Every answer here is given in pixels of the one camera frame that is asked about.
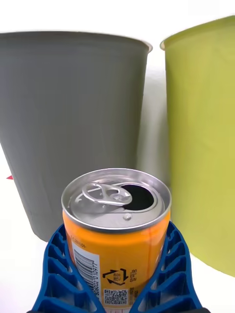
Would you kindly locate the grey plastic waste bin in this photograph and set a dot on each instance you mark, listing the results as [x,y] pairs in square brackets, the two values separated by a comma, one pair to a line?
[73,97]

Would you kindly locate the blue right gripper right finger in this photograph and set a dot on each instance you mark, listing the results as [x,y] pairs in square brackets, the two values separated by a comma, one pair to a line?
[176,281]

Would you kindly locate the orange drink can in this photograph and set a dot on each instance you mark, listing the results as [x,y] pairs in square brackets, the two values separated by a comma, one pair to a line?
[117,249]

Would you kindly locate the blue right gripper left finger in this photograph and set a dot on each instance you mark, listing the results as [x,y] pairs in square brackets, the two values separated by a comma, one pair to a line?
[58,281]

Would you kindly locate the yellow-green plastic waste bin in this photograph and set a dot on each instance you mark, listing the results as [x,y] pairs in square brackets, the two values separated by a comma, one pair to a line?
[203,122]

